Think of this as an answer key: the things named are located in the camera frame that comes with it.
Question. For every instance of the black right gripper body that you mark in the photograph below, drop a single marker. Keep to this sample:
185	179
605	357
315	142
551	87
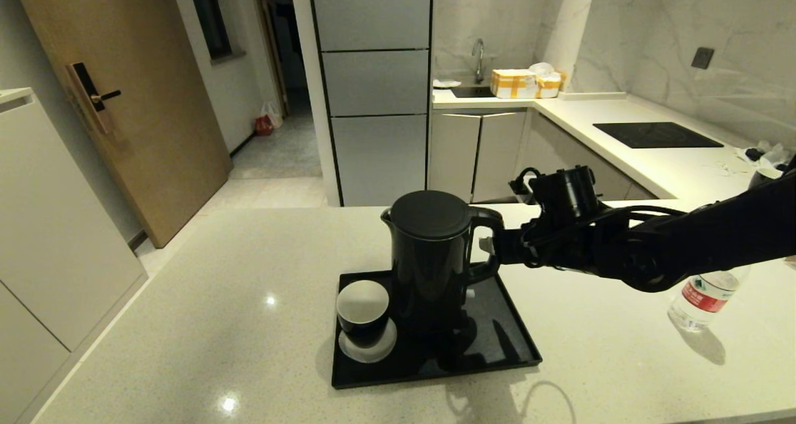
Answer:
566	244

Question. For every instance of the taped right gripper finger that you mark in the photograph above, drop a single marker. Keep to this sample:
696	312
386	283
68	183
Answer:
507	247

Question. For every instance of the black electric kettle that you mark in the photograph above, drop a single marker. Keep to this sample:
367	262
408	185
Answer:
429	275

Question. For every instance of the clear water bottle red cap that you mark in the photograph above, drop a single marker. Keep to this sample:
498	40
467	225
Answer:
706	296

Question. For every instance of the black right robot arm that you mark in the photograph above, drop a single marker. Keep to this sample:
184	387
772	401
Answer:
715	237

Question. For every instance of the black cup white inside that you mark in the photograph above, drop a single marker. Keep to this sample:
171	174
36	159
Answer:
360	303

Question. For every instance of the beige drawer unit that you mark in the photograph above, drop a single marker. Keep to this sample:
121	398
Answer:
584	156

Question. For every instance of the beige cabinet door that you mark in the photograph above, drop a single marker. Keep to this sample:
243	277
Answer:
500	150
454	153

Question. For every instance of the black induction cooktop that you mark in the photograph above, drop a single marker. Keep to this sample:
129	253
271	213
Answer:
656	134

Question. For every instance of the small yellow white box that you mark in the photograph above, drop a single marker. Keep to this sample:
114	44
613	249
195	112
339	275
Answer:
548	86

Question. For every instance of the dark kitchen sink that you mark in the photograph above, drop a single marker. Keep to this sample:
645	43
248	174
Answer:
471	91

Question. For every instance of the white saucer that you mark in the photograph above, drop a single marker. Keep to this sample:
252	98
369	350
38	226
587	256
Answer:
382	349

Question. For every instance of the white cloth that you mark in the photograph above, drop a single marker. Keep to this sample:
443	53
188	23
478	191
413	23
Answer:
444	82

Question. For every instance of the crumpled white plastic bag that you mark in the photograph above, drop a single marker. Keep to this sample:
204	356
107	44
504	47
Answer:
541	68

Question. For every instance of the chrome sink faucet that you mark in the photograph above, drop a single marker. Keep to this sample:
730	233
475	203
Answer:
479	68

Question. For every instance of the black rectangular serving tray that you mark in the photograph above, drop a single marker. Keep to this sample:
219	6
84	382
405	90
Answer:
373	374

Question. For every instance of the tall grey refrigerator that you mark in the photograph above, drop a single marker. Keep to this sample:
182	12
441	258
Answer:
373	101

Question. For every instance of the small black object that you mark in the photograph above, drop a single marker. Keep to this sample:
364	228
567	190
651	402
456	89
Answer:
755	153

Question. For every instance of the brown paper item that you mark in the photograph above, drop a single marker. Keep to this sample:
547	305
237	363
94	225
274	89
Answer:
791	262

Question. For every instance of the clear plastic wrap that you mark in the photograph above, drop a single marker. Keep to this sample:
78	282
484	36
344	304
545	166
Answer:
780	153

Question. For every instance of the red bag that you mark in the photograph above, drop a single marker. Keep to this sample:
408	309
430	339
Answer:
263	126

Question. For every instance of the brown wooden door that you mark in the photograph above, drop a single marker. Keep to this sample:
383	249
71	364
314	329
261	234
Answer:
155	101

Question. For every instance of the white low cabinet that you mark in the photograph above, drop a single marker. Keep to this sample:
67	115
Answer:
50	237

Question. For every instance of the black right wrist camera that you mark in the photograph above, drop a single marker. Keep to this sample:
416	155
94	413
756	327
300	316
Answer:
569	194

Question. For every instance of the grey wall socket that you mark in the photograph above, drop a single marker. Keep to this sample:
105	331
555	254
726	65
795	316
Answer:
703	58

